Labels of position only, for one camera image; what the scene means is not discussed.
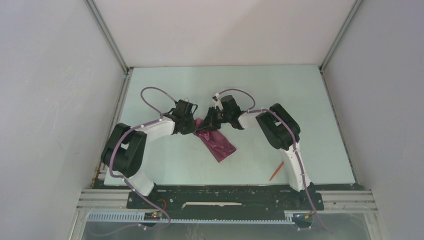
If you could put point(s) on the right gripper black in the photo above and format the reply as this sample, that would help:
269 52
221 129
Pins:
209 121

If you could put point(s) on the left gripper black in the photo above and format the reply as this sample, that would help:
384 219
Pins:
192 129

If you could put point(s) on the magenta cloth napkin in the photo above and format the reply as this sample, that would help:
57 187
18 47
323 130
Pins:
217 144

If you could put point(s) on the orange plastic knife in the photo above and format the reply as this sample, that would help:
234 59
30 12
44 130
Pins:
276 171

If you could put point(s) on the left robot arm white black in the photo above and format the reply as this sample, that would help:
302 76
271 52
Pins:
124 150

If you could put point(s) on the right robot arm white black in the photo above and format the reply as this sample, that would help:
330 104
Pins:
278 126

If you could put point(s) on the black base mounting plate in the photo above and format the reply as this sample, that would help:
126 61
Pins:
228 202

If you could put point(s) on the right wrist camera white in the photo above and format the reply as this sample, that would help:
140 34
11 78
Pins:
216 99

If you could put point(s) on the left corner aluminium post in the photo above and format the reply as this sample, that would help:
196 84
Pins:
106 33

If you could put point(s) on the corner aluminium post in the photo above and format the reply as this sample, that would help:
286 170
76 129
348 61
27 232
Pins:
340 34
106 33

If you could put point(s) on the aluminium frame rail front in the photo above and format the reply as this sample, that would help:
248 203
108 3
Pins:
110 205

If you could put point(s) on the right corner aluminium post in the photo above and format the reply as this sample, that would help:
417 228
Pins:
340 34

